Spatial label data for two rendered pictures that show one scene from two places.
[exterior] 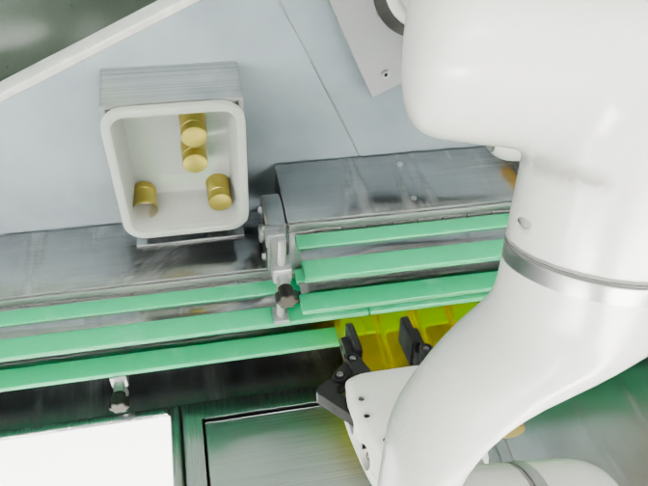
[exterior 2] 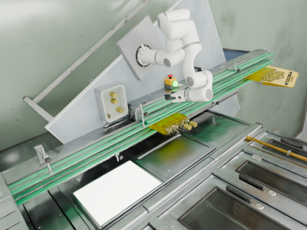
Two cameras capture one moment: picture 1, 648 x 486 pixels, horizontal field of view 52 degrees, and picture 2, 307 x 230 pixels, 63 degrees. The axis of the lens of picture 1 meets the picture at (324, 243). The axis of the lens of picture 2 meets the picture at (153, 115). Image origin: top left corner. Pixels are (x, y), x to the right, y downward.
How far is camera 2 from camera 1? 1.00 m
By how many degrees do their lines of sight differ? 28
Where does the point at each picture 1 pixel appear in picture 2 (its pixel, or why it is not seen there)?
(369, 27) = (137, 66)
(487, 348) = (188, 54)
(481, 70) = (176, 28)
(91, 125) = (92, 102)
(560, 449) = (205, 135)
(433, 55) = (172, 29)
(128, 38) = (98, 81)
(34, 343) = (99, 147)
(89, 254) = (98, 133)
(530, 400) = (194, 54)
